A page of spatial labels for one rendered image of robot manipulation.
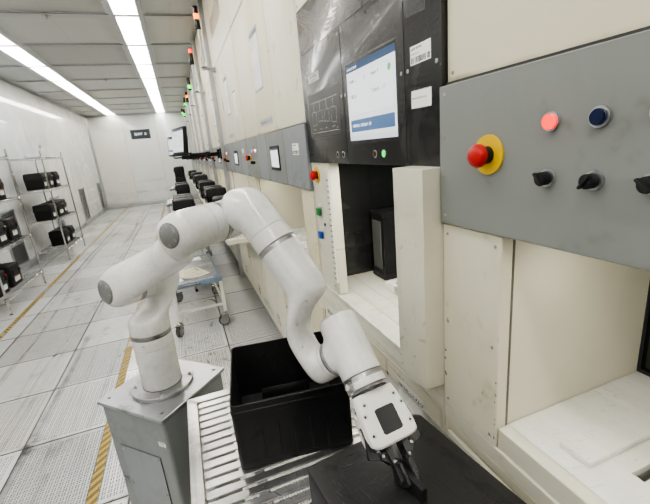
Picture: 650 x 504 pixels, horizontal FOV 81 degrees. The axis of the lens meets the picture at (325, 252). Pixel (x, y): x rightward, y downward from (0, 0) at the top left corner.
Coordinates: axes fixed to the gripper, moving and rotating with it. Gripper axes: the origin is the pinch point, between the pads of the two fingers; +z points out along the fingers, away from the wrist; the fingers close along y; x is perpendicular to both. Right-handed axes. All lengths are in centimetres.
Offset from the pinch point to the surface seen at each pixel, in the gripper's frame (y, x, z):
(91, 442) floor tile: -79, 188, -63
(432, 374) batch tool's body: 22.1, 10.3, -13.8
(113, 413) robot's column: -52, 66, -44
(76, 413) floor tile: -90, 213, -88
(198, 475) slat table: -33.0, 33.2, -15.7
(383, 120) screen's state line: 28, -16, -73
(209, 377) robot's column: -23, 61, -44
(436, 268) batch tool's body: 23.6, -8.8, -32.6
